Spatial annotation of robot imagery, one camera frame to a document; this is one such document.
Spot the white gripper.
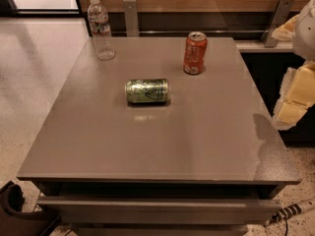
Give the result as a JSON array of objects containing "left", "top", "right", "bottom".
[{"left": 272, "top": 0, "right": 315, "bottom": 131}]

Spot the green soda can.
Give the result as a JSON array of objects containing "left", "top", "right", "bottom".
[{"left": 125, "top": 79, "right": 169, "bottom": 104}]

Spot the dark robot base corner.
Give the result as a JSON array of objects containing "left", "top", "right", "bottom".
[{"left": 0, "top": 181, "right": 61, "bottom": 236}]

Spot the orange soda can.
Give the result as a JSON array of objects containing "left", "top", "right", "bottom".
[{"left": 183, "top": 31, "right": 208, "bottom": 75}]

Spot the clear plastic water bottle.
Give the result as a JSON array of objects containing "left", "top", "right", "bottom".
[{"left": 88, "top": 0, "right": 115, "bottom": 61}]

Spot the right metal bracket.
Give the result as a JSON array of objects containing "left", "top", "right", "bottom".
[{"left": 261, "top": 0, "right": 295, "bottom": 48}]

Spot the metal bracket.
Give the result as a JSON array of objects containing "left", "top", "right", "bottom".
[
  {"left": 261, "top": 0, "right": 295, "bottom": 48},
  {"left": 123, "top": 0, "right": 140, "bottom": 37}
]

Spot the striped cable on floor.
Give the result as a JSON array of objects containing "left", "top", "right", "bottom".
[{"left": 264, "top": 197, "right": 315, "bottom": 227}]

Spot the left metal bracket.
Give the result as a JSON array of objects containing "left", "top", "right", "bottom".
[{"left": 123, "top": 0, "right": 140, "bottom": 37}]

